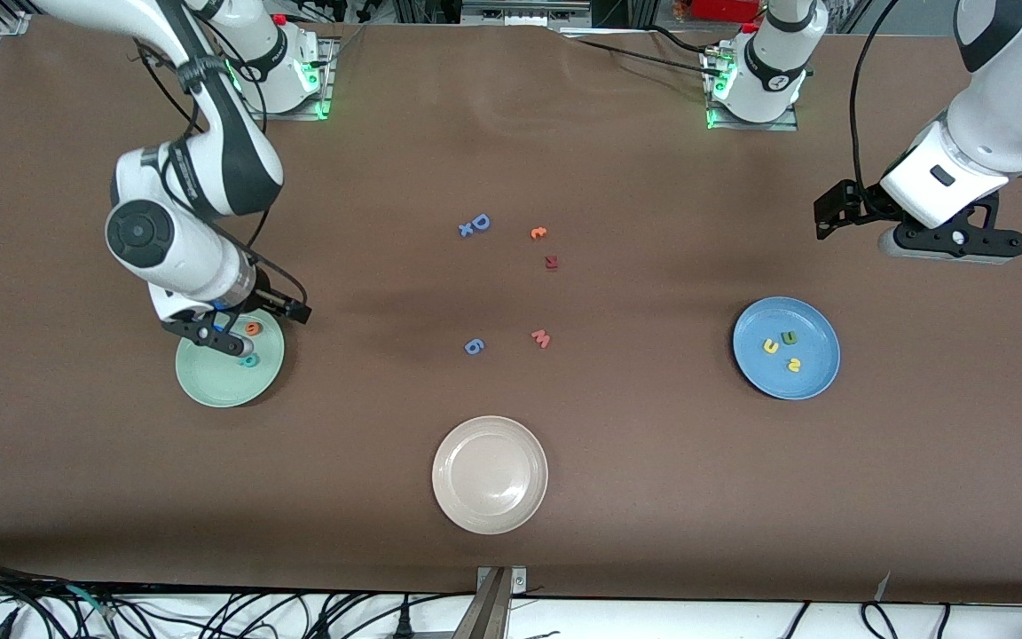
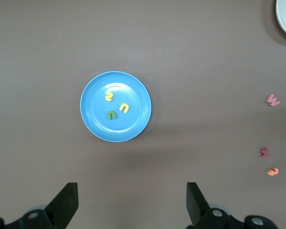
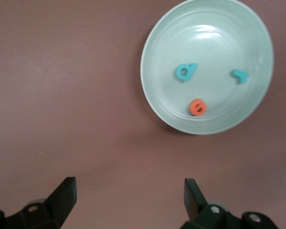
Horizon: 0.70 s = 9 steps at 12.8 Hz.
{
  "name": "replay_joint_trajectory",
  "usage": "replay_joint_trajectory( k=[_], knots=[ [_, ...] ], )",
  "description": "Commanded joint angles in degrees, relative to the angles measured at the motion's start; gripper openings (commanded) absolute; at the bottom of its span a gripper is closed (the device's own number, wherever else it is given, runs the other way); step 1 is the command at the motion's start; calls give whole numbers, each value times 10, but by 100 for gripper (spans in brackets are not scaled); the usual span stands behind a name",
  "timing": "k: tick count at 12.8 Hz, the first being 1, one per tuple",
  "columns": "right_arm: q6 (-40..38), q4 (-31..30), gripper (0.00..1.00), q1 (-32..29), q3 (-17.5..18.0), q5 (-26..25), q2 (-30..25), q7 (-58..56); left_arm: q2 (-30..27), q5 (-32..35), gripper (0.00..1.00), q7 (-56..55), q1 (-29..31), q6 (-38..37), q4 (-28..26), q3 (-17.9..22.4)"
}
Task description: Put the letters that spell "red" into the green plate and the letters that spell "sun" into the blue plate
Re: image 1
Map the mint green plate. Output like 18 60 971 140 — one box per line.
175 306 286 409

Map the blue plate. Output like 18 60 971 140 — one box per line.
732 296 841 401

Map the red box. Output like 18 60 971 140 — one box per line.
688 0 762 24

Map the beige plate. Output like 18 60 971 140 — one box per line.
431 415 549 535

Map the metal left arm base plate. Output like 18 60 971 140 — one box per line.
706 51 801 133

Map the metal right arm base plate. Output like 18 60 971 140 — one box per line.
238 35 336 122

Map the black cable on table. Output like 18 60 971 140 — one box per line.
555 25 720 79

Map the thin grey cable on table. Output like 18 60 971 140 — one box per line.
320 22 372 67

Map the teal cable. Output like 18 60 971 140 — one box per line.
63 583 119 619

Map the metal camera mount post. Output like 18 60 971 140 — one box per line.
453 565 528 639

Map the looped black cable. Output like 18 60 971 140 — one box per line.
860 601 902 639

